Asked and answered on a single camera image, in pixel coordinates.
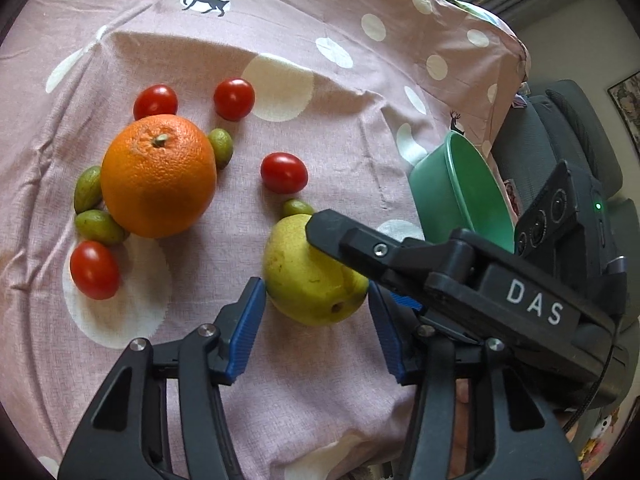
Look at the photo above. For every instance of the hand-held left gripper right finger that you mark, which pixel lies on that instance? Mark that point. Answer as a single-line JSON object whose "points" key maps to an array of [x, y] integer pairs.
{"points": [[387, 342]]}

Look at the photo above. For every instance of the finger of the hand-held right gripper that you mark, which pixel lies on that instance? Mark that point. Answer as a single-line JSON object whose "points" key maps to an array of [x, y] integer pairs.
{"points": [[360, 247], [406, 303]]}

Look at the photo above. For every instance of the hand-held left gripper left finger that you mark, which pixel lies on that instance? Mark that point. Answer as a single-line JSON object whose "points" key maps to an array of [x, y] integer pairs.
{"points": [[247, 332]]}

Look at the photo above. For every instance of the yellow green pear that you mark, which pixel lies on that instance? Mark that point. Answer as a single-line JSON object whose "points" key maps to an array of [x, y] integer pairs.
{"points": [[300, 275]]}

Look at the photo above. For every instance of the green plastic bowl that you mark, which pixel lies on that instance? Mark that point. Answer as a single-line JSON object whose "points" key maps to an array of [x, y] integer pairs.
{"points": [[465, 185]]}

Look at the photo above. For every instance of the green olive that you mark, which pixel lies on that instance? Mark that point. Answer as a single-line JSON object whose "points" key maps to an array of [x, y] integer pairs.
{"points": [[298, 207], [100, 226], [220, 146], [87, 189]]}

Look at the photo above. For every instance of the red cherry tomato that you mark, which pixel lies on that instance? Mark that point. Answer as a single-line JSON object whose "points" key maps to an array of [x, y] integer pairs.
{"points": [[155, 101], [234, 99], [94, 270], [283, 173]]}

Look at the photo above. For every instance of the colourful cartoon print item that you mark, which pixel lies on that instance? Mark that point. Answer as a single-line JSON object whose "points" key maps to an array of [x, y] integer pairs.
{"points": [[600, 425]]}

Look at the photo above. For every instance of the large orange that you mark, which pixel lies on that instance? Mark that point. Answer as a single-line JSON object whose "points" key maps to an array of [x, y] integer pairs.
{"points": [[160, 180]]}

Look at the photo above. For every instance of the grey armchair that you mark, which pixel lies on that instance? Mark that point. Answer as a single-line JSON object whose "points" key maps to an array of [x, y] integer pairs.
{"points": [[550, 130]]}

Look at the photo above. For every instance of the pink polka dot cloth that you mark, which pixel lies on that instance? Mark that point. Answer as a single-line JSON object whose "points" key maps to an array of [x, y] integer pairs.
{"points": [[300, 35]]}

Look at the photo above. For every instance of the colourful striped fabric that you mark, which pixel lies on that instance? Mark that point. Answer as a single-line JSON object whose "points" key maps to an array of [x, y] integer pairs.
{"points": [[480, 10]]}

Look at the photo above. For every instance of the framed wall picture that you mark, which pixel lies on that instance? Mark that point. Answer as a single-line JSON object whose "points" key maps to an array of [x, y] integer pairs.
{"points": [[627, 105]]}

